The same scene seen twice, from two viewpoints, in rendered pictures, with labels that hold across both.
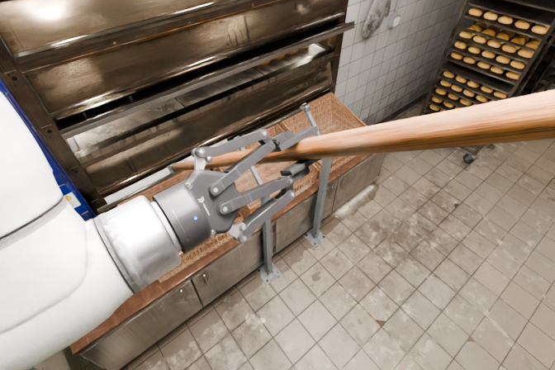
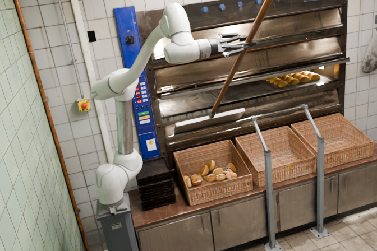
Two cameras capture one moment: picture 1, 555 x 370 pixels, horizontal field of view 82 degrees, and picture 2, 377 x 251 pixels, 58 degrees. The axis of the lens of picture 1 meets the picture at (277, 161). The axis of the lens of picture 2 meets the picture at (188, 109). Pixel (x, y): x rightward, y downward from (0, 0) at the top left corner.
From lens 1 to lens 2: 1.38 m
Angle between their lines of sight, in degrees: 33
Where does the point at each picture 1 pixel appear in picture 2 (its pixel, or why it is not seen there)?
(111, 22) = not seen: hidden behind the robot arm
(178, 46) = (225, 64)
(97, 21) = not seen: hidden behind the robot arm
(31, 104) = (152, 83)
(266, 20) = (281, 54)
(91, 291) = (193, 46)
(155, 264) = (205, 47)
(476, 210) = not seen: outside the picture
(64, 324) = (188, 49)
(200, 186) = (217, 40)
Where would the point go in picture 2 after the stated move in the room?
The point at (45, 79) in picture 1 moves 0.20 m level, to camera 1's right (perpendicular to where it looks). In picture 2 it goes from (160, 73) to (182, 72)
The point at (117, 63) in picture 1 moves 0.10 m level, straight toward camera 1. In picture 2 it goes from (193, 69) to (194, 71)
